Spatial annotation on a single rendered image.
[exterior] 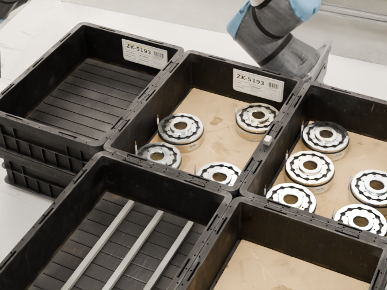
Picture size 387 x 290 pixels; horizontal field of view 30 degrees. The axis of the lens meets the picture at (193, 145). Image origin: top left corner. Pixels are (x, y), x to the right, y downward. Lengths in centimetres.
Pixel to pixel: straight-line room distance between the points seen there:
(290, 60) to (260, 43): 9
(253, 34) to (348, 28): 183
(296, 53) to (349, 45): 166
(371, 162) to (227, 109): 36
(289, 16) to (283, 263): 63
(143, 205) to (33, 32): 95
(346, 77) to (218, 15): 167
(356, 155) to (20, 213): 77
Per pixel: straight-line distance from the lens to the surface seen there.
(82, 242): 143
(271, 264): 138
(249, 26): 181
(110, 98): 177
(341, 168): 158
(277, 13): 174
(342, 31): 358
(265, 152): 145
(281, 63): 184
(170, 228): 144
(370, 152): 163
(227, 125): 167
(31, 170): 168
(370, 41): 354
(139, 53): 180
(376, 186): 153
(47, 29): 230
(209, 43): 218
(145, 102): 158
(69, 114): 173
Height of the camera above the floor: 190
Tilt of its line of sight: 41 degrees down
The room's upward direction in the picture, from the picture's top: 1 degrees counter-clockwise
